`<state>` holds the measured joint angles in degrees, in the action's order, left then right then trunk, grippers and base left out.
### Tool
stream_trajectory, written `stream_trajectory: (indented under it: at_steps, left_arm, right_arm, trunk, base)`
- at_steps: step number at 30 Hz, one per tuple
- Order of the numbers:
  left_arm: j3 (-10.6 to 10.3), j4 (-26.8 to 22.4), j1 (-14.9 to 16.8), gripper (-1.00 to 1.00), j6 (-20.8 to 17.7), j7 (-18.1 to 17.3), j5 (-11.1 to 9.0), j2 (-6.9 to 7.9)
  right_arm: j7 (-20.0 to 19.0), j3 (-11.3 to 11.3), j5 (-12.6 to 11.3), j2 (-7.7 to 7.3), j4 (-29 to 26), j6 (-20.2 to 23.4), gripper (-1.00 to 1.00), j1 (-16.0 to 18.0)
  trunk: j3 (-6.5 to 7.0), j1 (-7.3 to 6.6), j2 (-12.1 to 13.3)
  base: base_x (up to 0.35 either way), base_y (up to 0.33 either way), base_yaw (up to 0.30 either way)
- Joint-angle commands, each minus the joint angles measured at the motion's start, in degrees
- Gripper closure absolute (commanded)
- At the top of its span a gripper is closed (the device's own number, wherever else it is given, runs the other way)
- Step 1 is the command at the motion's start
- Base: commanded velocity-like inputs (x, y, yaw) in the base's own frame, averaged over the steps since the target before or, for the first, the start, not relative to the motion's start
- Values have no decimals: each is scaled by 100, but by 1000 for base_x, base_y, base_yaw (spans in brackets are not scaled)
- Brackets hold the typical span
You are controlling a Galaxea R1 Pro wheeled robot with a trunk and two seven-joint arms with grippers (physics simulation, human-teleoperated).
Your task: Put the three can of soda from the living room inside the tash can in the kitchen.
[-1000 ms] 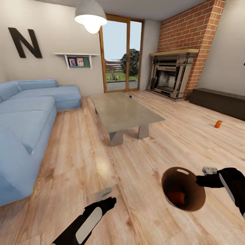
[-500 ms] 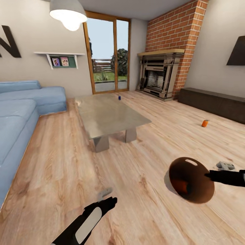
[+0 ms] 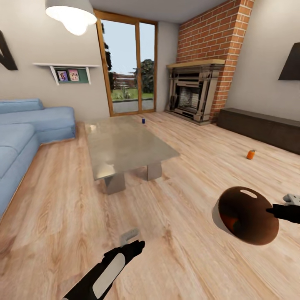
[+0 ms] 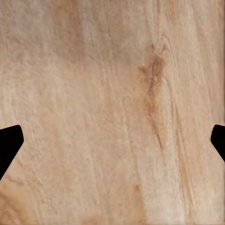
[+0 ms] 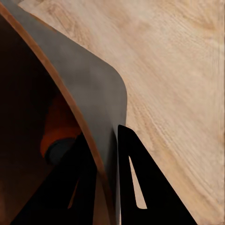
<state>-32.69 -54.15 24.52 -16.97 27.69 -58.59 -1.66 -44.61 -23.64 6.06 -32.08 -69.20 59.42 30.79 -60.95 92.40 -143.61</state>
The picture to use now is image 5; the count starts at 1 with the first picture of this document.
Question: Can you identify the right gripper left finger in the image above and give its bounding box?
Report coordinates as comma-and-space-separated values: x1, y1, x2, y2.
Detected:
10, 132, 97, 225

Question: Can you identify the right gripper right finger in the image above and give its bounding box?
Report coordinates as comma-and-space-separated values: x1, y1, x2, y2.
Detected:
117, 125, 198, 225

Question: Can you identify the can of soda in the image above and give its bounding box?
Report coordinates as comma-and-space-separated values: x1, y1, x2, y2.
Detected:
40, 94, 82, 169

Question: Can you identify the trash can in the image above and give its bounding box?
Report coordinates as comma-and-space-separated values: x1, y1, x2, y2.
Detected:
0, 0, 128, 225

